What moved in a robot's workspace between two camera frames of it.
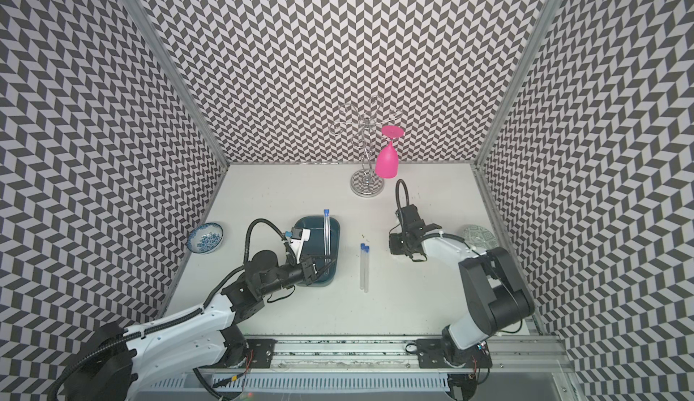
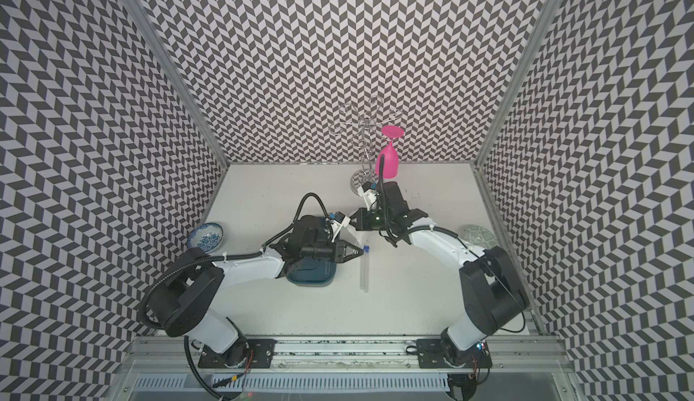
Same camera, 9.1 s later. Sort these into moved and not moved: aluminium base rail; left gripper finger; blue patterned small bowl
Moved: left gripper finger
Not moved: aluminium base rail; blue patterned small bowl
